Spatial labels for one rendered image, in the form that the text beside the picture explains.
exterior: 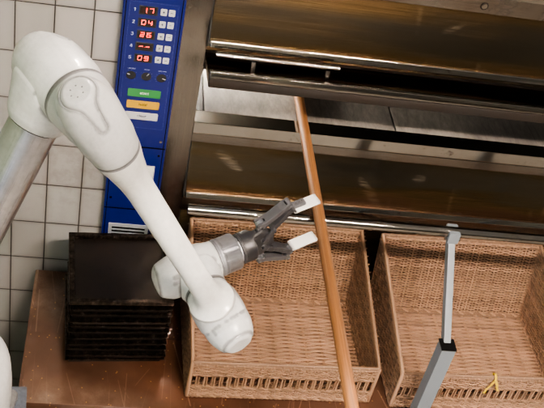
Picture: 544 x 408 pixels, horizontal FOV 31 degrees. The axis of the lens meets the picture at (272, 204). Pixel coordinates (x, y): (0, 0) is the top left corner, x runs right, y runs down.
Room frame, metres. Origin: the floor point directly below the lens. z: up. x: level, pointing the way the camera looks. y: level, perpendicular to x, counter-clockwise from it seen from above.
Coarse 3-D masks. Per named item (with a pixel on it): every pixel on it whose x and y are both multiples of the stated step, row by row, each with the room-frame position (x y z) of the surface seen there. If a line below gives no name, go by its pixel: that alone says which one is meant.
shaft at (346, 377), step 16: (304, 112) 2.41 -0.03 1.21; (304, 128) 2.32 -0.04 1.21; (304, 144) 2.25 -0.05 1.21; (304, 160) 2.19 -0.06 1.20; (320, 192) 2.06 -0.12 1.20; (320, 208) 1.99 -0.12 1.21; (320, 224) 1.92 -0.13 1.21; (320, 240) 1.87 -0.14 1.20; (320, 256) 1.82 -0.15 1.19; (336, 288) 1.71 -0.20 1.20; (336, 304) 1.65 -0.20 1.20; (336, 320) 1.61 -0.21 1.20; (336, 336) 1.56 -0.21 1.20; (336, 352) 1.52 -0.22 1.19; (352, 384) 1.43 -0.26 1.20; (352, 400) 1.38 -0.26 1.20
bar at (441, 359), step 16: (192, 208) 1.91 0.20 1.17; (208, 208) 1.92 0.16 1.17; (224, 208) 1.93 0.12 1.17; (240, 208) 1.95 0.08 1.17; (304, 224) 1.97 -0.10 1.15; (336, 224) 1.99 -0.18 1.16; (352, 224) 2.00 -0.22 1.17; (368, 224) 2.01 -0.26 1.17; (384, 224) 2.03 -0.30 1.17; (400, 224) 2.04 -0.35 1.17; (416, 224) 2.05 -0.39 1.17; (448, 224) 2.09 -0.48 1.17; (448, 240) 2.05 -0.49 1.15; (496, 240) 2.09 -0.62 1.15; (512, 240) 2.10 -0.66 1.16; (528, 240) 2.11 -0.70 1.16; (448, 256) 2.03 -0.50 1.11; (448, 272) 2.00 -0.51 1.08; (448, 288) 1.97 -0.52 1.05; (448, 304) 1.94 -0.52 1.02; (448, 320) 1.91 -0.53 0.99; (448, 336) 1.88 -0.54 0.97; (448, 352) 1.85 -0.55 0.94; (432, 368) 1.85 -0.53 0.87; (432, 384) 1.84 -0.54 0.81; (416, 400) 1.86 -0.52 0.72; (432, 400) 1.85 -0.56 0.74
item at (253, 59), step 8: (216, 56) 2.18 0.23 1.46; (224, 56) 2.19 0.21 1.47; (232, 56) 2.19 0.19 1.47; (240, 56) 2.20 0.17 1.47; (248, 56) 2.20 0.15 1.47; (256, 56) 2.21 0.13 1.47; (280, 64) 2.22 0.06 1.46; (288, 64) 2.22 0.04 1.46; (296, 64) 2.23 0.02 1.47; (304, 64) 2.23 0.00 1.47; (312, 64) 2.24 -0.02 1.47; (320, 64) 2.25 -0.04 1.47; (328, 72) 2.25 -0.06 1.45; (328, 80) 2.24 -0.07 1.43
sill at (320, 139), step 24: (216, 120) 2.30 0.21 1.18; (240, 120) 2.33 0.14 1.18; (264, 120) 2.36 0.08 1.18; (288, 120) 2.39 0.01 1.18; (312, 144) 2.35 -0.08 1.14; (336, 144) 2.37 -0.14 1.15; (360, 144) 2.38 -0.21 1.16; (384, 144) 2.40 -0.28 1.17; (408, 144) 2.42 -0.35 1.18; (432, 144) 2.44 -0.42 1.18; (456, 144) 2.47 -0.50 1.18; (480, 144) 2.50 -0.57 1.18; (504, 144) 2.53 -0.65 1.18
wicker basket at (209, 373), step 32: (192, 224) 2.22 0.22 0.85; (224, 224) 2.26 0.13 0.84; (288, 224) 2.31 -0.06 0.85; (352, 256) 2.35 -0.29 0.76; (256, 288) 2.24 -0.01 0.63; (288, 288) 2.26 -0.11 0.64; (320, 288) 2.29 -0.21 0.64; (352, 288) 2.29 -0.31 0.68; (192, 320) 1.91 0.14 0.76; (256, 320) 2.14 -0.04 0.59; (288, 320) 2.17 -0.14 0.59; (320, 320) 2.21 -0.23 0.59; (352, 320) 2.21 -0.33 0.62; (192, 352) 1.82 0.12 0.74; (256, 352) 2.01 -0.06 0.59; (288, 352) 2.04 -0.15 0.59; (352, 352) 2.10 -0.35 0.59; (192, 384) 1.80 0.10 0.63; (256, 384) 1.89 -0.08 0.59; (288, 384) 1.87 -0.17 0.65; (320, 384) 1.89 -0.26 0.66
